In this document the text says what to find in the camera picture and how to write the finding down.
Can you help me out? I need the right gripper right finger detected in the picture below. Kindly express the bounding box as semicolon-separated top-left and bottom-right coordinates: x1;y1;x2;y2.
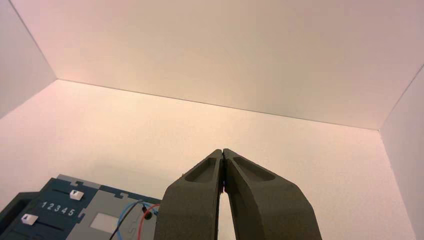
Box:
223;148;323;240

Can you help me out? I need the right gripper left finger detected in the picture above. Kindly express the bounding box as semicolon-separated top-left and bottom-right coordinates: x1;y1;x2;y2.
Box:
154;149;224;240

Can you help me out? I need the blue grey control box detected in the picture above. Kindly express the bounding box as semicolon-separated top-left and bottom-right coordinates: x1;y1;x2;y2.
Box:
0;174;163;240

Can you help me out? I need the red jumper cable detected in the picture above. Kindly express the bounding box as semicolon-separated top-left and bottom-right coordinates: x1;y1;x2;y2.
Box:
137;203;162;240

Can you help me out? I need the black jumper cable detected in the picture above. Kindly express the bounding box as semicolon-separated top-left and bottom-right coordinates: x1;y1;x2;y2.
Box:
109;200;154;240

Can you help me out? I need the blue jumper cable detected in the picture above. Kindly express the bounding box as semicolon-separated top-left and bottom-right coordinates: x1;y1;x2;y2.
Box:
115;200;161;240

